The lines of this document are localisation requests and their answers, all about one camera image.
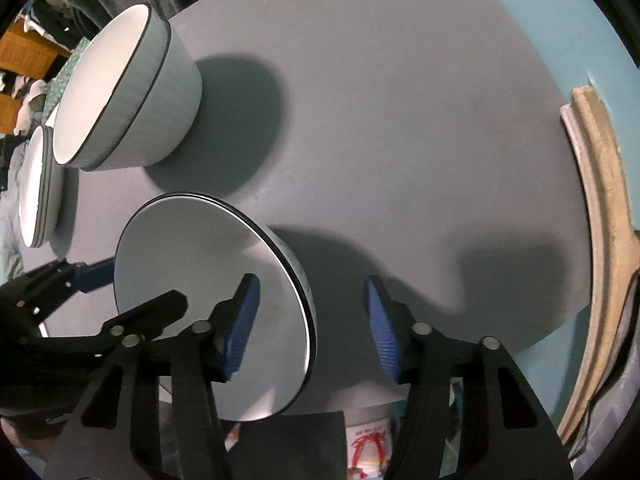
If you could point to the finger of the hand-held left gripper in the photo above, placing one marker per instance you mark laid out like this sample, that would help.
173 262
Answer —
95 275
150 315

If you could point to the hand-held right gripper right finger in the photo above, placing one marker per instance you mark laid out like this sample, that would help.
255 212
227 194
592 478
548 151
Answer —
380 325

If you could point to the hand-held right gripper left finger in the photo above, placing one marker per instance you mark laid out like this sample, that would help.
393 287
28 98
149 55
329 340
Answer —
242 320

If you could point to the white shallow bowl dark rim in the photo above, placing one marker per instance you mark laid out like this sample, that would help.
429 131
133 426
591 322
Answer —
190 250

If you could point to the small white ribbed bowl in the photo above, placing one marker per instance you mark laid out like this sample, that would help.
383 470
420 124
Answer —
32 190
56 195

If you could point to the large white ribbed bowl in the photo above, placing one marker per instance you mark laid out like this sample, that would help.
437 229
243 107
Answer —
95 85
165 110

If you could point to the white box red print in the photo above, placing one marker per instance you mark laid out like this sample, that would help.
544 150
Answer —
370 445

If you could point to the green patterned cloth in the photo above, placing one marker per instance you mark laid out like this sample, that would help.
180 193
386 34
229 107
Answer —
62 80

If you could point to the beige wooden frame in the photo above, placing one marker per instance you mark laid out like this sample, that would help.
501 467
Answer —
607 200

